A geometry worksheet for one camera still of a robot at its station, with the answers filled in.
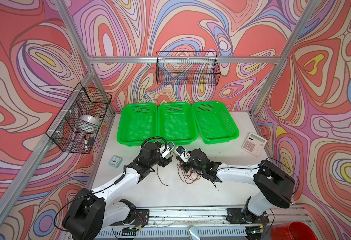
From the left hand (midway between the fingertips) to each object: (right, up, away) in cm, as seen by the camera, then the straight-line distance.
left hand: (167, 147), depth 84 cm
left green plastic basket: (-26, +15, +31) cm, 43 cm away
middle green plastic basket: (+5, +15, +29) cm, 33 cm away
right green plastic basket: (+35, +13, +27) cm, 46 cm away
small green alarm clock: (-33, -10, +6) cm, 35 cm away
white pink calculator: (+58, 0, +14) cm, 59 cm away
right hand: (+7, -7, +1) cm, 10 cm away
